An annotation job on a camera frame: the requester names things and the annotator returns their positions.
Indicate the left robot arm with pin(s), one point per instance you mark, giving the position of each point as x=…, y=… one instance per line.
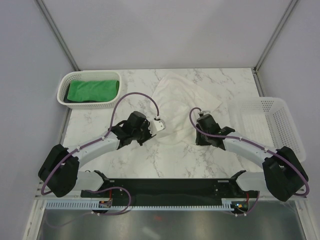
x=61, y=172

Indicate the white perforated basket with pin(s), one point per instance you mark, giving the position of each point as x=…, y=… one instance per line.
x=268, y=121
x=88, y=75

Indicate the left aluminium frame post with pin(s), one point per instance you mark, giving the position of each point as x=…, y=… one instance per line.
x=57, y=34

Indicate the dark blue towel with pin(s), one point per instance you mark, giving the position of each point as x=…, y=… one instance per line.
x=66, y=100

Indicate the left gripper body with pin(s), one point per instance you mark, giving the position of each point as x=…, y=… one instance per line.
x=143, y=134

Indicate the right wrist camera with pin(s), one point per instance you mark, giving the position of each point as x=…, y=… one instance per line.
x=204, y=112

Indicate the white perforated basket right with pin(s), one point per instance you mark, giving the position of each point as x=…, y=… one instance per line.
x=268, y=121

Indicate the white towel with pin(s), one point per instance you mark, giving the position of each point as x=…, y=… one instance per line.
x=175, y=97

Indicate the white perforated basket left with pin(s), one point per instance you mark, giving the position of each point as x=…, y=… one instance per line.
x=88, y=75

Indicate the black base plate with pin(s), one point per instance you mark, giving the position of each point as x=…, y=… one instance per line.
x=180, y=192

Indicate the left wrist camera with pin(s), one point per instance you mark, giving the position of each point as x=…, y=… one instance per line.
x=156, y=126

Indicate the green towel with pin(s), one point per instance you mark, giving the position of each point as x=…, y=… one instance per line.
x=95, y=91

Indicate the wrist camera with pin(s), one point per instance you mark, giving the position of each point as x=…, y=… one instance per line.
x=204, y=112
x=156, y=126

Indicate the right aluminium frame post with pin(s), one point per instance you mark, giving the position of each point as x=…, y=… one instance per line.
x=279, y=27

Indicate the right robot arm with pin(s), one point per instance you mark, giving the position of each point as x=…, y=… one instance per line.
x=282, y=173

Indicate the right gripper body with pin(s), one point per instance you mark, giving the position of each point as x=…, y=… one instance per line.
x=201, y=139

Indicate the aluminium frame post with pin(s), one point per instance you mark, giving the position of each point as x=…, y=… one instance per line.
x=57, y=34
x=279, y=27

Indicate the white cable duct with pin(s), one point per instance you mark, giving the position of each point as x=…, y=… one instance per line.
x=99, y=205

